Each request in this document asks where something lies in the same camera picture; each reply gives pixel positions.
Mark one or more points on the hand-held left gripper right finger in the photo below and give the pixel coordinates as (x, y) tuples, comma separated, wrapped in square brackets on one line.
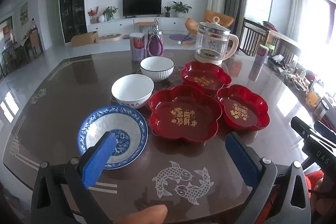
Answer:
[(241, 158)]

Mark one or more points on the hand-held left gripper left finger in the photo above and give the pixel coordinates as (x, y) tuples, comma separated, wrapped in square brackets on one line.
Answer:
[(99, 155)]

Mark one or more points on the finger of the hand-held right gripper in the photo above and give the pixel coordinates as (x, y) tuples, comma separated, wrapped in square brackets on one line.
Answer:
[(302, 129)]

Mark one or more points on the blue patterned white plate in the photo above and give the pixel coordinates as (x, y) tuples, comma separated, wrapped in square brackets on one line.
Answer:
[(105, 119)]

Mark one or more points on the red flower-shaped plate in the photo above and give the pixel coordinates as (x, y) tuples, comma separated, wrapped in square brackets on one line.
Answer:
[(199, 71), (168, 108), (252, 108)]

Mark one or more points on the white bowl with printed band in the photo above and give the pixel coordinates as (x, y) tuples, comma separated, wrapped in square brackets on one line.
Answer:
[(131, 87)]

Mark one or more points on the white ribbed black-rimmed bowl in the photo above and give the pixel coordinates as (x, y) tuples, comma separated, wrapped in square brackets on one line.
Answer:
[(157, 74)]

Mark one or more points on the person's left hand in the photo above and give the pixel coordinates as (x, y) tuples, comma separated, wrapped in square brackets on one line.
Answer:
[(147, 213)]

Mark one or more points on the red fuzzy cloth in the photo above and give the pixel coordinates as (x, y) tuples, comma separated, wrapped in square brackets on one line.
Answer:
[(313, 180)]

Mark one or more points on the dark wooden chair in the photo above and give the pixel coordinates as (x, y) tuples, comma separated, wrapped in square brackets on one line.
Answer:
[(252, 35)]

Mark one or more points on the cardboard box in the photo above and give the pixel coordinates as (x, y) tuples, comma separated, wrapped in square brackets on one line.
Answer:
[(84, 39)]

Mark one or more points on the beige pet bed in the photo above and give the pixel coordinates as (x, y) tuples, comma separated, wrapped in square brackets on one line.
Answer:
[(109, 38)]

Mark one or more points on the white curtain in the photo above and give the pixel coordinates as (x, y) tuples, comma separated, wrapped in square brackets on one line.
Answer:
[(302, 11)]

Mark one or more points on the glass electric kettle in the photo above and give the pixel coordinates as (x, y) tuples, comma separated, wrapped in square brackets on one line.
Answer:
[(212, 40)]

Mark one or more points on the bottle in purple knit sleeve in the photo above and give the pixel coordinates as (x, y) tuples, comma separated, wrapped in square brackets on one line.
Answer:
[(155, 45)]

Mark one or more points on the wooden dining chair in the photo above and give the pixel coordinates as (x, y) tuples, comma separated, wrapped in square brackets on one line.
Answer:
[(35, 41)]

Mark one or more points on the white television cabinet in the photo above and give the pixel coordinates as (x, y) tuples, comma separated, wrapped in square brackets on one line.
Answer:
[(115, 23)]

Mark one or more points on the orange lounge chair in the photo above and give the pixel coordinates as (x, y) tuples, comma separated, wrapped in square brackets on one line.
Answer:
[(191, 26), (223, 18)]

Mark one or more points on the purple round mat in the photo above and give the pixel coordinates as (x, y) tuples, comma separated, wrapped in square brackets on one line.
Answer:
[(178, 37)]

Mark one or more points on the small white vase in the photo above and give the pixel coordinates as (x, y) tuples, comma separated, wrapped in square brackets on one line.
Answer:
[(101, 18)]

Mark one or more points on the small wooden stool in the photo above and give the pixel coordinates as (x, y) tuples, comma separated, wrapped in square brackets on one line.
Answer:
[(144, 23)]

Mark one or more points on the red flowers in vase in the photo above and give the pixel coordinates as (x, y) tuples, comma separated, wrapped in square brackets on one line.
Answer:
[(93, 14)]

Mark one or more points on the green potted plant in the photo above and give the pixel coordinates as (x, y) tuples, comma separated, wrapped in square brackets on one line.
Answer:
[(109, 12)]

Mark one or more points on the black display cabinet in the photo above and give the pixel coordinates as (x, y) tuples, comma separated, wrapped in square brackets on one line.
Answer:
[(73, 3)]

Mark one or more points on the black television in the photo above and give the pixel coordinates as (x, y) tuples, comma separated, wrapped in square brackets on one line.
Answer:
[(141, 5)]

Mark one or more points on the small dark-potted plant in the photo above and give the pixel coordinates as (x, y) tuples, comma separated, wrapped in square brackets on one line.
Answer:
[(167, 11)]

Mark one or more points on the large leafy potted plant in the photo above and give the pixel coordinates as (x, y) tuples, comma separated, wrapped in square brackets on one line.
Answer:
[(181, 8)]

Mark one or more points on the framed wall picture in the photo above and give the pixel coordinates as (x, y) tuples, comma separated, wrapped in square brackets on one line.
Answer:
[(23, 12)]

